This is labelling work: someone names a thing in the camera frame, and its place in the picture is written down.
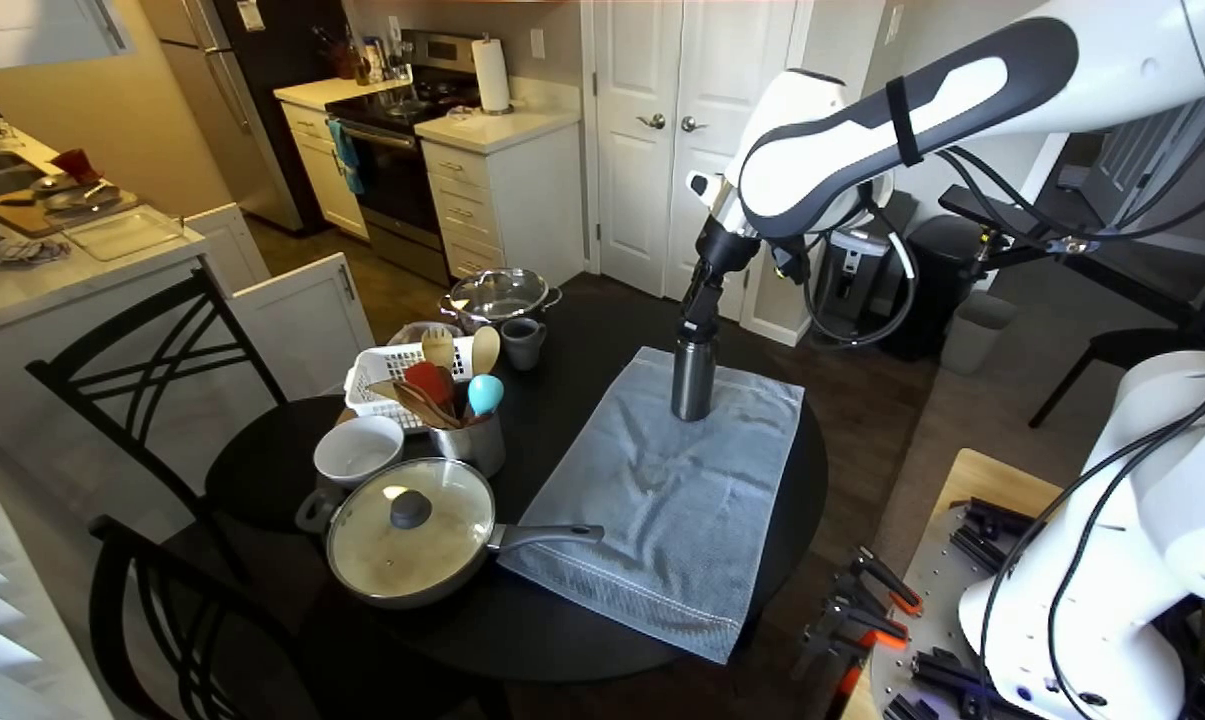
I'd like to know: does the steel bottle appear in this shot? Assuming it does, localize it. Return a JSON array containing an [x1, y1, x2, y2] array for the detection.
[[671, 336, 719, 423]]

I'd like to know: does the glass pot lid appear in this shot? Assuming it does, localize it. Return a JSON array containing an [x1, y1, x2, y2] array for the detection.
[[448, 267, 551, 322]]

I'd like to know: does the glass pan lid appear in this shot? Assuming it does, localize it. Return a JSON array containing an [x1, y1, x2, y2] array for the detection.
[[326, 459, 497, 600]]

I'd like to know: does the black and silver bin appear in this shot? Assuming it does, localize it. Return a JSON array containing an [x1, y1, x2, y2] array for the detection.
[[811, 225, 914, 348]]

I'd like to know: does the white double door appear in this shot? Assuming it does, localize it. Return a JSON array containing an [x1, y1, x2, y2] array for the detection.
[[591, 0, 814, 323]]

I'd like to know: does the black trash can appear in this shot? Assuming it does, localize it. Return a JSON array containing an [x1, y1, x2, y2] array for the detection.
[[881, 214, 994, 362]]

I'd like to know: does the white drawer cabinet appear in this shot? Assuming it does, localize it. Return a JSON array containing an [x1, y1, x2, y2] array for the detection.
[[415, 104, 586, 287]]

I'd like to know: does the grey mug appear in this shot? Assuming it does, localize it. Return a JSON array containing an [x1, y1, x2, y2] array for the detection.
[[499, 316, 549, 373]]

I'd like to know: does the grey cloth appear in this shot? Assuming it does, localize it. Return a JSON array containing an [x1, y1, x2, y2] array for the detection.
[[497, 346, 806, 665]]

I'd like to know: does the small grey bin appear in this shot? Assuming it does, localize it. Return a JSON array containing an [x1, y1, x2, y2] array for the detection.
[[939, 289, 1019, 377]]

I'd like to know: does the steel pot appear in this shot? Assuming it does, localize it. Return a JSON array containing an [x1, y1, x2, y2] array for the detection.
[[438, 267, 564, 334]]

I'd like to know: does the teal spatula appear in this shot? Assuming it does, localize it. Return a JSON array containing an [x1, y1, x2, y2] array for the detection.
[[466, 374, 506, 418]]

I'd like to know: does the paper towel roll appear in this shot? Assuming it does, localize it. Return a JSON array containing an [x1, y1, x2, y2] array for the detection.
[[471, 35, 514, 115]]

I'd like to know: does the metal utensil holder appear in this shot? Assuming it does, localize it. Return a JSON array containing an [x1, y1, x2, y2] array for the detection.
[[427, 408, 508, 479]]

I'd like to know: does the red spatula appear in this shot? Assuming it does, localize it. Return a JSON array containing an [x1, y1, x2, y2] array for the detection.
[[403, 361, 457, 412]]

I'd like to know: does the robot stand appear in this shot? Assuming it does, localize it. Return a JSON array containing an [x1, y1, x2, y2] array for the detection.
[[840, 447, 1205, 720]]

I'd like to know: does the stove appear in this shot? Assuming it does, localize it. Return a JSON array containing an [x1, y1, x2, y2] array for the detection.
[[324, 29, 484, 287]]

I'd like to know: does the grey frying pan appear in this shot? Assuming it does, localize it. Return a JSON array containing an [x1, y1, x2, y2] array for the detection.
[[295, 456, 606, 611]]

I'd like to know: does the bundle of wooden utensils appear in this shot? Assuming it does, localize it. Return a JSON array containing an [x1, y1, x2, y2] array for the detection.
[[369, 377, 462, 431]]

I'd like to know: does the black and orange clamp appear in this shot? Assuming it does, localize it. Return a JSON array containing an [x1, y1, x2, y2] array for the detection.
[[846, 545, 924, 617], [800, 594, 910, 683], [828, 658, 869, 720]]

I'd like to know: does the white plastic basket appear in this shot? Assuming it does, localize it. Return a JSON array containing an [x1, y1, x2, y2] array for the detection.
[[343, 337, 476, 435]]

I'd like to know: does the teal dish towel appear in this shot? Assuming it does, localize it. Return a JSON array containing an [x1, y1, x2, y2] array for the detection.
[[326, 119, 366, 197]]

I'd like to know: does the white kitchen cabinet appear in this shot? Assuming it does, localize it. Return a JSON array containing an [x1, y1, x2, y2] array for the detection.
[[273, 77, 415, 242]]

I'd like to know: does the white bowl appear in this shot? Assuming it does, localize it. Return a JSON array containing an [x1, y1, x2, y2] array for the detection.
[[313, 415, 406, 489]]

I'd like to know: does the white cabinet door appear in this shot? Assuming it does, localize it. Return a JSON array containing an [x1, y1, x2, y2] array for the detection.
[[229, 251, 376, 402]]

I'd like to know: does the refrigerator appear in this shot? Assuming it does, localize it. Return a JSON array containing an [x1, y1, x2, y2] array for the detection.
[[142, 0, 349, 234]]

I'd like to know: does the black chair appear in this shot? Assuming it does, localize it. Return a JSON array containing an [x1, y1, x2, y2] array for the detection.
[[86, 514, 325, 720], [24, 267, 289, 576]]

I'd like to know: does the glass baking dish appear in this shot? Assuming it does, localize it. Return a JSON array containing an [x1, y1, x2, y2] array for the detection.
[[61, 207, 186, 264]]

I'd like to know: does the kitchen counter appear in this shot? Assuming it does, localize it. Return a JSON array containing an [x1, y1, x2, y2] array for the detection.
[[0, 125, 274, 471]]

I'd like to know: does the wooden cutting board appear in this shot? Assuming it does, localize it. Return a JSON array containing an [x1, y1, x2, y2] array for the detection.
[[0, 184, 144, 239]]

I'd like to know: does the crumpled cloth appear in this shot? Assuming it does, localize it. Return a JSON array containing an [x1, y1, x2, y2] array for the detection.
[[0, 237, 72, 270]]

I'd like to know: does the window blind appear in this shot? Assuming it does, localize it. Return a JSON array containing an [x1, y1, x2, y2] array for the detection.
[[0, 428, 115, 720]]

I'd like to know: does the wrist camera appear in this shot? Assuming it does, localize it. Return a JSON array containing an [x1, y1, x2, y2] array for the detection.
[[768, 235, 814, 284]]

